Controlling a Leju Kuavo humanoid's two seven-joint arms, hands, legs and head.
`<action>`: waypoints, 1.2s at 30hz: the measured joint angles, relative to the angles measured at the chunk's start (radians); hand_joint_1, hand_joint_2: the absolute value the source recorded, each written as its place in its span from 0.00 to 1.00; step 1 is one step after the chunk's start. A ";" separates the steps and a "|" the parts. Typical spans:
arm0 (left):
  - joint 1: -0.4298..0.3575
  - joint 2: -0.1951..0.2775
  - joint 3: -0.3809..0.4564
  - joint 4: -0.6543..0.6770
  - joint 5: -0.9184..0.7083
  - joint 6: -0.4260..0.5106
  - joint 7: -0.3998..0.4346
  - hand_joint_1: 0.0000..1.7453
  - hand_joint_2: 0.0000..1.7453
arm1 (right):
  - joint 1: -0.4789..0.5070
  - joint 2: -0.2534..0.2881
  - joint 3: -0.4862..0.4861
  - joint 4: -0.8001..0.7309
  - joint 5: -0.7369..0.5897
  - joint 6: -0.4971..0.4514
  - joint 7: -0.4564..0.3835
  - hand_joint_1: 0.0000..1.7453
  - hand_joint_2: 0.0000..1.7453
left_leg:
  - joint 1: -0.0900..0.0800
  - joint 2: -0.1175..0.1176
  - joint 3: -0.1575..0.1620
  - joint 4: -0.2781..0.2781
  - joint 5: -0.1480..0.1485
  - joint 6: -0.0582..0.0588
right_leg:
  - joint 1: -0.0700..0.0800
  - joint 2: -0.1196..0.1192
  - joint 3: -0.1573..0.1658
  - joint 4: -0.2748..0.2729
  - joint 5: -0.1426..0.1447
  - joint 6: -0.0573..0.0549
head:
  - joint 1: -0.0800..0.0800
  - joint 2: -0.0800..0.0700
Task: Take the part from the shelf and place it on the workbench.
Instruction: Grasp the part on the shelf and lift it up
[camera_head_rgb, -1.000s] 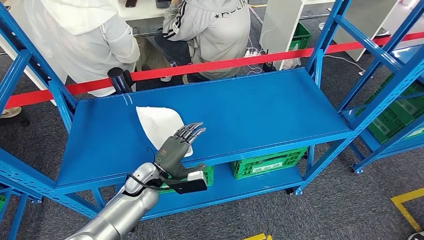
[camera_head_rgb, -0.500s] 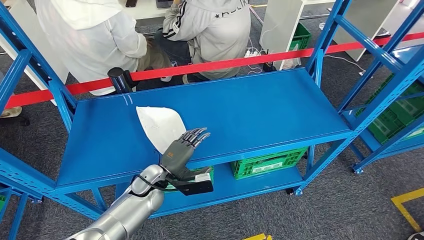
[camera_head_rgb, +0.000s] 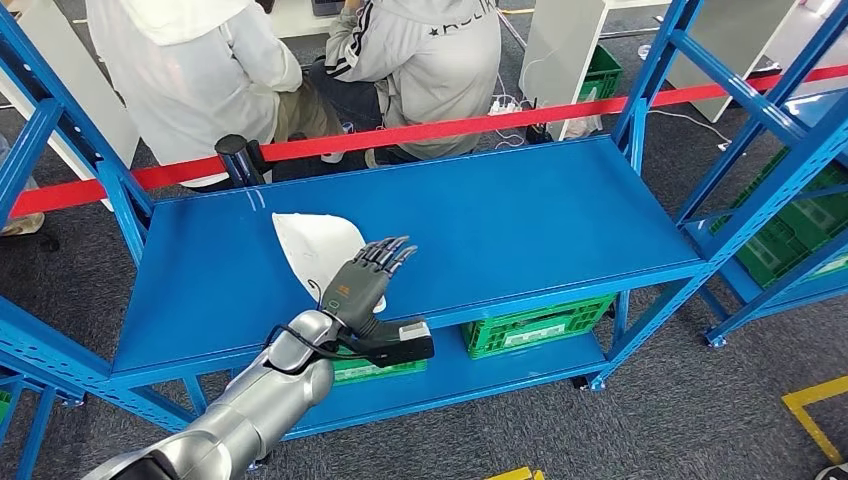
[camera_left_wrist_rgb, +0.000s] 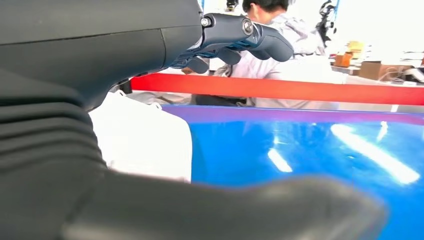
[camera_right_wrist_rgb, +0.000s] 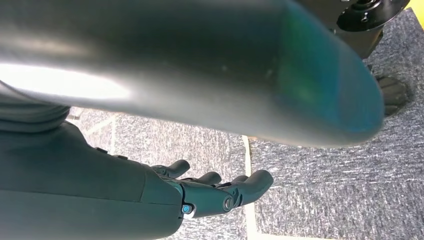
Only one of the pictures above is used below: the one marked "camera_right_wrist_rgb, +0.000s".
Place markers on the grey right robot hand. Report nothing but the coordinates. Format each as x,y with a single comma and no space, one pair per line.
82,198

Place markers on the dark robot foot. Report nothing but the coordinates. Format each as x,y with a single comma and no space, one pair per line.
392,96

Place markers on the yellow floor tape square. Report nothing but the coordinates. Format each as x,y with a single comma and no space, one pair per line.
419,11

